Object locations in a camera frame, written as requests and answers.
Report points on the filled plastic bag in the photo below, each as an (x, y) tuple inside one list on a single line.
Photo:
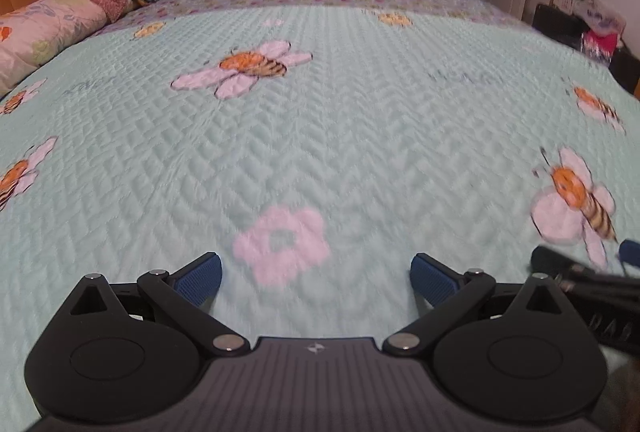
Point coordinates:
[(602, 29)]

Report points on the floral pillow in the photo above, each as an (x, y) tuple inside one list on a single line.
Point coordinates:
[(45, 26)]

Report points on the black suitcase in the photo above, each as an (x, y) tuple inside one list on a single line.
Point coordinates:
[(557, 24)]

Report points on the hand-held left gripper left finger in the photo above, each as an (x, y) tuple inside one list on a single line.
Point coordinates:
[(200, 277)]

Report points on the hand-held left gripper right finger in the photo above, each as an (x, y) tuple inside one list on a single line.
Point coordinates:
[(435, 277)]

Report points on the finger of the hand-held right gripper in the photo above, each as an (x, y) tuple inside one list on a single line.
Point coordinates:
[(555, 259), (631, 252)]

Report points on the mint bee print bedspread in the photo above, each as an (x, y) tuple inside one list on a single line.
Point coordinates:
[(350, 121)]

